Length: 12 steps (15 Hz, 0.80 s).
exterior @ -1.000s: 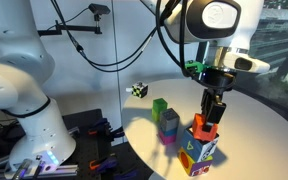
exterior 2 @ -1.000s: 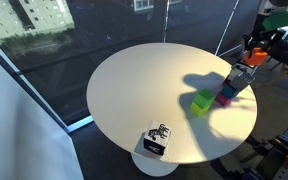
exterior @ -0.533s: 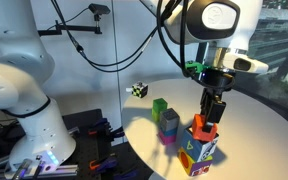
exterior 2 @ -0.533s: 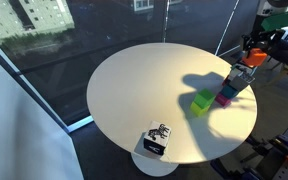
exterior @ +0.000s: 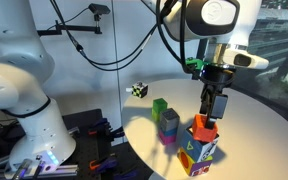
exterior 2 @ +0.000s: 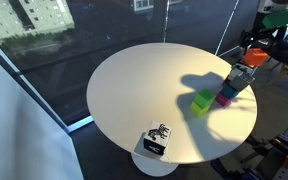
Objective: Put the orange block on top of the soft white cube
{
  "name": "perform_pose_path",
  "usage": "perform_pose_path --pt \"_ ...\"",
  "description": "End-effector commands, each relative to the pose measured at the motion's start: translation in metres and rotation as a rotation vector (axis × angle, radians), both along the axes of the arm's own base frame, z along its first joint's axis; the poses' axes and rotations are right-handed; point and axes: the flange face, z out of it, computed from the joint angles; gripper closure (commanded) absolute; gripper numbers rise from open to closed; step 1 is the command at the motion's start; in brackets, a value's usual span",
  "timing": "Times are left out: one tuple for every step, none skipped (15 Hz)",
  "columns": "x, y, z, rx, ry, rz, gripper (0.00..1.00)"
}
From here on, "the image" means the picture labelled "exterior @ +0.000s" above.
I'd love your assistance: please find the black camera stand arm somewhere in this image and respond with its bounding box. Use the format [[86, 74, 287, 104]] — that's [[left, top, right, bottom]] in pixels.
[[36, 14, 104, 38]]

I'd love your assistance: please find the black camera on stand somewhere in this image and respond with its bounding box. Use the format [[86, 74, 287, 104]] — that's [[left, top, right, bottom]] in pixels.
[[87, 2, 112, 16]]

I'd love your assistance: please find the orange block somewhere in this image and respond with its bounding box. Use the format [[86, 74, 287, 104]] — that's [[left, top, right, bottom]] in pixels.
[[191, 113, 219, 143]]

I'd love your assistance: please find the blue block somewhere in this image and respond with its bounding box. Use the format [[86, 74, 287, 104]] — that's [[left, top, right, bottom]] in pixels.
[[159, 127, 179, 138]]

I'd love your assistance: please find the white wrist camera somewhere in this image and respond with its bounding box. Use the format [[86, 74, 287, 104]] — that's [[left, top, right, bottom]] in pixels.
[[221, 45, 271, 71]]

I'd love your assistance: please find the orange and blue bar clamp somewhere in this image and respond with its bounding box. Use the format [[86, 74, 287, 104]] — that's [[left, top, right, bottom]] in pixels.
[[88, 155, 119, 175], [87, 117, 126, 140]]

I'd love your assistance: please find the grey block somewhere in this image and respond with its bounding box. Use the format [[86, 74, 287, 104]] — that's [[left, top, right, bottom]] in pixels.
[[159, 107, 181, 133]]

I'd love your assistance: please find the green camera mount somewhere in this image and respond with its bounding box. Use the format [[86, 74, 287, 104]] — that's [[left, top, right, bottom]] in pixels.
[[184, 57, 207, 72]]

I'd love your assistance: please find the green and black checkered cube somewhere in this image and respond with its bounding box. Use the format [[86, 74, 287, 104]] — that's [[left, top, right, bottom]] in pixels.
[[125, 81, 149, 100]]

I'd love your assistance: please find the magenta block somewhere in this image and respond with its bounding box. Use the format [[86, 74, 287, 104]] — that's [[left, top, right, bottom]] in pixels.
[[157, 129, 179, 146]]

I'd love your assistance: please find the thick black wrist cable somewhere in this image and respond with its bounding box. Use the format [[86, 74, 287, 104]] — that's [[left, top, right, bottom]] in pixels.
[[152, 0, 206, 80]]

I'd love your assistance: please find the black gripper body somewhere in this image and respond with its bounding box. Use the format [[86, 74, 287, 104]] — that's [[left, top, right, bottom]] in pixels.
[[198, 64, 236, 90]]

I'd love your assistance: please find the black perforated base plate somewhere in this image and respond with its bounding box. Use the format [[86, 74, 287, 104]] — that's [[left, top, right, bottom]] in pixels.
[[0, 108, 152, 180]]

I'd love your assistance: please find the thin black cable with connector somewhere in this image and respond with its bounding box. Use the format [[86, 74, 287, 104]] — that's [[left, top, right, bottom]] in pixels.
[[48, 0, 159, 73]]

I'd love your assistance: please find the yellow soft cube orange circle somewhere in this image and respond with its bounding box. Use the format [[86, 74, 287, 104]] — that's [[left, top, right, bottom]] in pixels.
[[176, 146, 215, 177]]

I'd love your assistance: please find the green block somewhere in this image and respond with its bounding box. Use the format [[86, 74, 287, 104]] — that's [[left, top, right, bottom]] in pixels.
[[151, 97, 169, 123]]

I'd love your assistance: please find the silver aluminium extrusion rail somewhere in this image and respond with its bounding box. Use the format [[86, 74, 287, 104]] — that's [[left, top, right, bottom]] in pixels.
[[63, 126, 82, 138], [0, 162, 80, 180]]

